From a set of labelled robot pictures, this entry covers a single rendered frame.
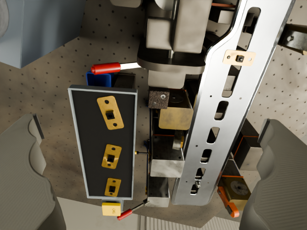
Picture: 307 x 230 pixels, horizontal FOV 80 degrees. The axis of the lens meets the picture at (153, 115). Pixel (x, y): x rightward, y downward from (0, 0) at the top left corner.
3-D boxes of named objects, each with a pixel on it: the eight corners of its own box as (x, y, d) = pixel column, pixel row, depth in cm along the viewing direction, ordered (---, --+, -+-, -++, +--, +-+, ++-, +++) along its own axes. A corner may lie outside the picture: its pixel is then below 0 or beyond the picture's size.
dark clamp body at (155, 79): (169, 51, 79) (182, 90, 47) (141, 49, 78) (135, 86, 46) (172, 33, 75) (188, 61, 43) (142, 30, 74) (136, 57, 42)
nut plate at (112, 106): (124, 127, 43) (124, 130, 42) (108, 129, 43) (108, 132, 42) (113, 94, 38) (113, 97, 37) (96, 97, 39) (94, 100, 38)
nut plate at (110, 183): (116, 196, 57) (116, 200, 56) (104, 194, 56) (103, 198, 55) (121, 179, 53) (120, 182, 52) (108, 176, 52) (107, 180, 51)
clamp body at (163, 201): (162, 148, 109) (167, 207, 78) (142, 147, 108) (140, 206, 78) (164, 138, 105) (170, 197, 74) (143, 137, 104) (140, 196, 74)
